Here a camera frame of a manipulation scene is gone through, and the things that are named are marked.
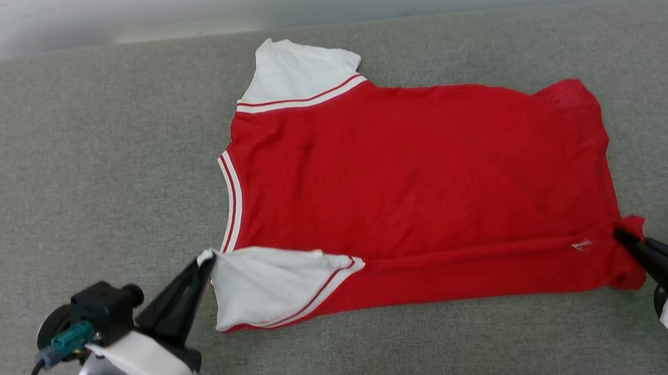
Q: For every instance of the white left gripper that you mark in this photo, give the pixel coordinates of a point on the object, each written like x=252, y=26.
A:
x=160, y=372

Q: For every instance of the red and white shirt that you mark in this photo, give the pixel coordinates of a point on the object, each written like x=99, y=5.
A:
x=426, y=176

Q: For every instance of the black left gripper motor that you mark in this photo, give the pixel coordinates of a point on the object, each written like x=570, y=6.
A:
x=52, y=323

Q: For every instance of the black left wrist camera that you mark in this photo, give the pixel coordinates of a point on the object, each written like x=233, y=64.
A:
x=106, y=308

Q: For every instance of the teal left camera connector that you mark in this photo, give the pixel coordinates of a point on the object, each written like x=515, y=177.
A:
x=70, y=338

